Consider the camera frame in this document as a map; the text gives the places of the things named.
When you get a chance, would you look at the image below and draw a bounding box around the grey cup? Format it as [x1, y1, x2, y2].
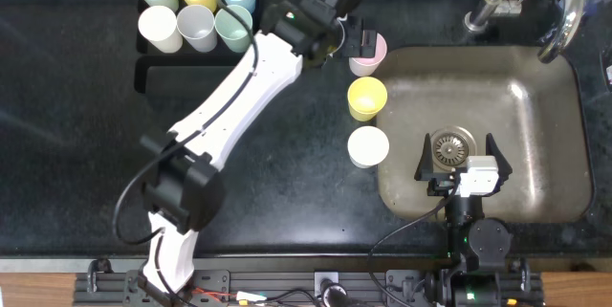
[176, 4, 219, 54]

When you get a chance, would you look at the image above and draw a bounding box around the black tray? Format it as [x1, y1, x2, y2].
[133, 0, 263, 96]

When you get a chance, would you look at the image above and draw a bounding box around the pink cup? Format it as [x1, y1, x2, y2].
[347, 33, 388, 77]

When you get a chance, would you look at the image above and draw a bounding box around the steel sink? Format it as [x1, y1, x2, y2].
[375, 46, 594, 225]

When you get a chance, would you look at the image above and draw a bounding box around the white cup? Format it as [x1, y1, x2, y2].
[346, 125, 391, 169]
[137, 5, 184, 55]

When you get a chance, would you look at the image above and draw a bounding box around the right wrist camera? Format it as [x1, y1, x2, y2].
[457, 155, 501, 198]

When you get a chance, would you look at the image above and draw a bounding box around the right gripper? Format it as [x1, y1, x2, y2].
[414, 133, 514, 198]

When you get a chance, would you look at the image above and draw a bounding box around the black cable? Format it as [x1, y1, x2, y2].
[112, 0, 319, 246]
[366, 175, 463, 307]

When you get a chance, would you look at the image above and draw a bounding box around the mounting rail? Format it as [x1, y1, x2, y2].
[74, 257, 546, 307]

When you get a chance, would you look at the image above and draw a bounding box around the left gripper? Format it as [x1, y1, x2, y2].
[340, 14, 379, 59]

